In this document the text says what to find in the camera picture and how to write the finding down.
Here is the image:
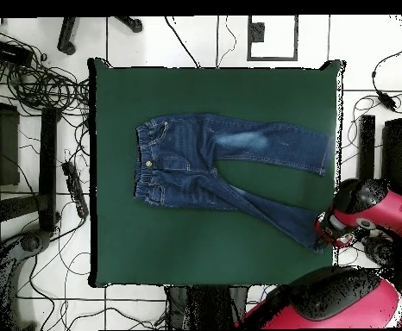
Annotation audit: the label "blue denim jeans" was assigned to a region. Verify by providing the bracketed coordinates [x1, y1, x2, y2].
[132, 111, 333, 254]

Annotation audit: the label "dark green table cloth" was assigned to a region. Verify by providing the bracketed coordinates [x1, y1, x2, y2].
[87, 58, 346, 290]

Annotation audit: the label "black power adapter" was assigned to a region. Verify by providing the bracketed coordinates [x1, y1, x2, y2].
[375, 90, 399, 112]

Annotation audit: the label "black power strip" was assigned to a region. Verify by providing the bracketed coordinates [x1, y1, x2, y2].
[61, 161, 90, 219]

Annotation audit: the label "black chair leg with caster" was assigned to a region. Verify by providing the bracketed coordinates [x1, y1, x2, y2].
[115, 15, 144, 34]
[56, 16, 79, 56]

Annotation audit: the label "black stand frame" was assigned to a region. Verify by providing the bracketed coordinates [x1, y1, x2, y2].
[358, 87, 402, 194]
[0, 78, 63, 239]

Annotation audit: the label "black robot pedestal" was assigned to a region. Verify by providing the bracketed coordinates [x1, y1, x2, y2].
[165, 285, 248, 330]

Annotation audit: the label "grey square frame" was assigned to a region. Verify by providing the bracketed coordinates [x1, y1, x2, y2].
[246, 15, 299, 62]

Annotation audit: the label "tangle of black cables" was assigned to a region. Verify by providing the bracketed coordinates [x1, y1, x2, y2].
[0, 25, 91, 118]

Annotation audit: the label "black box with cables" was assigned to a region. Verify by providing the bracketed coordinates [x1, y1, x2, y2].
[0, 38, 34, 66]

